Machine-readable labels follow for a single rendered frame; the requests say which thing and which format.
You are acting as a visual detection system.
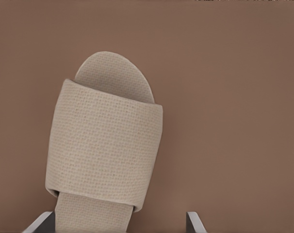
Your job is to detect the beige woven slipper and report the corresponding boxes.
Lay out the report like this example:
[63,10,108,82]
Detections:
[45,50,164,233]

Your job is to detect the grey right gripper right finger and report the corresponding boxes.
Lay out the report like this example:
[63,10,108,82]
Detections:
[186,211,208,233]

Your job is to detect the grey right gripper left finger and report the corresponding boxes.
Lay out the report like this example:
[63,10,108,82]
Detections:
[22,211,56,233]

